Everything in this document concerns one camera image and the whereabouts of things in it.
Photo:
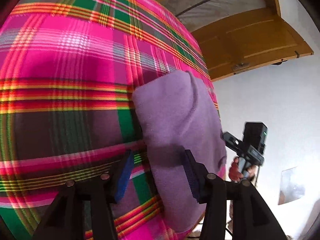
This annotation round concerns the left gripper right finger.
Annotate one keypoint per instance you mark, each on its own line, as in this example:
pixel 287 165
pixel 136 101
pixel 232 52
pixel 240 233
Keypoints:
pixel 252 218

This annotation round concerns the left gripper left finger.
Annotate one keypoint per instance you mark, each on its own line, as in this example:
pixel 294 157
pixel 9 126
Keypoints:
pixel 65 217

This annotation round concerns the purple fleece garment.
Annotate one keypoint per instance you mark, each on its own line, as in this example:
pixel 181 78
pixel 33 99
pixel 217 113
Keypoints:
pixel 176 114

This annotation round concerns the right hand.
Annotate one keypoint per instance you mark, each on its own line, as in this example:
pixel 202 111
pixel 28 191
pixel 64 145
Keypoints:
pixel 236 176

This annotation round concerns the wooden door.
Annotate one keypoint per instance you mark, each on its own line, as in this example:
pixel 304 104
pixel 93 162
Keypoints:
pixel 248 40

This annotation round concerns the pink plaid blanket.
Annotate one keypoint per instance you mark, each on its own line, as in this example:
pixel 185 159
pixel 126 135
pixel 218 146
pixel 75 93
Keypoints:
pixel 68 70

